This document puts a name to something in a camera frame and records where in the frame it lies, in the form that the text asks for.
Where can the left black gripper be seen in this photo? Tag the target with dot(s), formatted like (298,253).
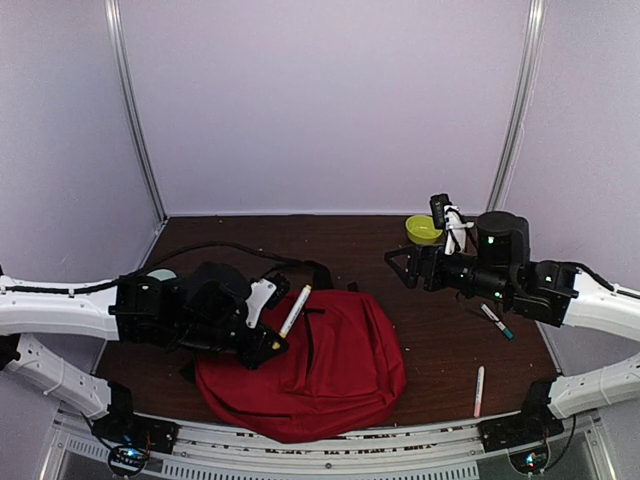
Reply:
(261,350)

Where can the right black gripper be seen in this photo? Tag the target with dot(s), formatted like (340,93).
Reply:
(428,255)

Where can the yellow-capped white marker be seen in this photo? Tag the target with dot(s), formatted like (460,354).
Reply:
(294,312)

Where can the red backpack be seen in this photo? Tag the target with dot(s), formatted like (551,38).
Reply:
(344,369)

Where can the teal-capped white marker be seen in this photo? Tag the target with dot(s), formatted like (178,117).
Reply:
(491,315)

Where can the pink-capped white marker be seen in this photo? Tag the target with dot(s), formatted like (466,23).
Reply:
(479,390)

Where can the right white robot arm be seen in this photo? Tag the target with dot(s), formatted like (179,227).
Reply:
(561,294)

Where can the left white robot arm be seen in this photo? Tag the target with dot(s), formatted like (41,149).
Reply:
(135,309)

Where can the yellow-green plastic bowl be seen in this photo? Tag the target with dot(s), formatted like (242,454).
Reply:
(421,230)

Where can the pale green ceramic bowl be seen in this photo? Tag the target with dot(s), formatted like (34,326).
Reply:
(162,274)

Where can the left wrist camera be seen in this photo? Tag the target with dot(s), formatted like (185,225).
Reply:
(266,292)

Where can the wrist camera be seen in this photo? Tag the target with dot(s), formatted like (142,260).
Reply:
(266,292)
(448,218)

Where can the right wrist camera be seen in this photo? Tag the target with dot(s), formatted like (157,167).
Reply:
(448,218)

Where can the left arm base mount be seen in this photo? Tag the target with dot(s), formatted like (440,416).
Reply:
(130,438)

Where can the right aluminium frame post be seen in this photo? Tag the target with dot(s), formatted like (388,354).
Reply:
(523,93)

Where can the aluminium frame post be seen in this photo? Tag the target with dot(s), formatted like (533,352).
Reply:
(523,93)
(117,38)

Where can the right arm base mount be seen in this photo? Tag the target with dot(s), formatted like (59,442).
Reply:
(533,424)

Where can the left aluminium frame post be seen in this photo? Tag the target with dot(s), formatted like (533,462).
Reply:
(117,38)

